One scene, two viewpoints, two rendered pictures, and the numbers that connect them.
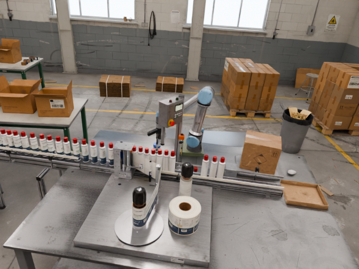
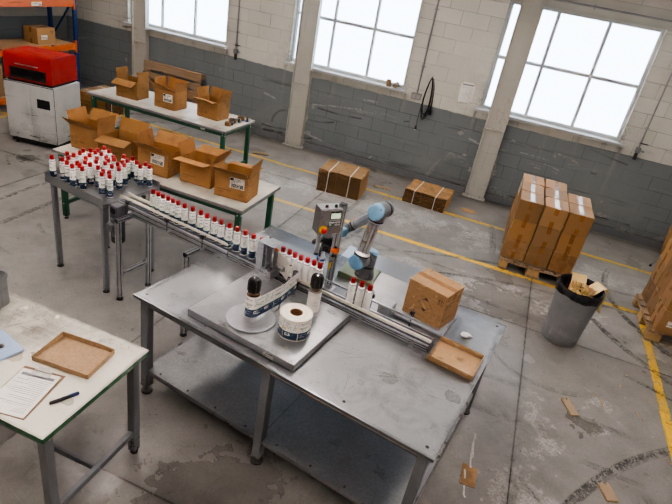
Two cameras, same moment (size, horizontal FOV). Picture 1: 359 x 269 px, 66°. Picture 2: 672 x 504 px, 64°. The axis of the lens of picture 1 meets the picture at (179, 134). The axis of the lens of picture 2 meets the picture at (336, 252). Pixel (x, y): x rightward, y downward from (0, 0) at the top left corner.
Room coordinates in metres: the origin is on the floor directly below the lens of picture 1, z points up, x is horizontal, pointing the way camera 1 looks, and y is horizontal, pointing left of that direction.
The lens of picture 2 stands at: (-1.17, -1.14, 2.90)
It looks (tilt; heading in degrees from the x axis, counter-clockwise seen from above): 28 degrees down; 20
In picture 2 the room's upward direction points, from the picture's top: 11 degrees clockwise
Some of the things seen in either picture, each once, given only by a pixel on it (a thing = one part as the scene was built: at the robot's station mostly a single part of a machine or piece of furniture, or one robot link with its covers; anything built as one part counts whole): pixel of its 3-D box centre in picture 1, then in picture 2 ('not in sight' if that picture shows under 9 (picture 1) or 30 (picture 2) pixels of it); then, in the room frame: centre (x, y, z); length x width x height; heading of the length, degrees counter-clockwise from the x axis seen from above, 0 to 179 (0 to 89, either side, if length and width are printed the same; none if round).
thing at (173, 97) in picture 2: not in sight; (169, 93); (4.79, 3.82, 0.97); 0.42 x 0.39 x 0.37; 1
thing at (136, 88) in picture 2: not in sight; (132, 82); (4.77, 4.44, 0.97); 0.51 x 0.36 x 0.37; 7
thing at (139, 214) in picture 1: (139, 207); (252, 298); (1.25, 0.21, 1.04); 0.09 x 0.09 x 0.29
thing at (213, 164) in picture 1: (213, 167); (359, 294); (1.81, -0.29, 0.98); 0.05 x 0.05 x 0.20
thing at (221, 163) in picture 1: (220, 168); (367, 298); (1.80, -0.35, 0.98); 0.05 x 0.05 x 0.20
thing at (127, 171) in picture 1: (124, 159); (269, 257); (1.78, 0.41, 1.01); 0.14 x 0.13 x 0.26; 85
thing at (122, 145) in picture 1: (124, 145); (270, 241); (1.77, 0.41, 1.14); 0.14 x 0.11 x 0.01; 85
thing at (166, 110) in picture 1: (171, 112); (328, 218); (1.92, 0.08, 1.38); 0.17 x 0.10 x 0.19; 140
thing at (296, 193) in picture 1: (303, 194); (455, 357); (1.74, -1.01, 0.85); 0.30 x 0.26 x 0.04; 85
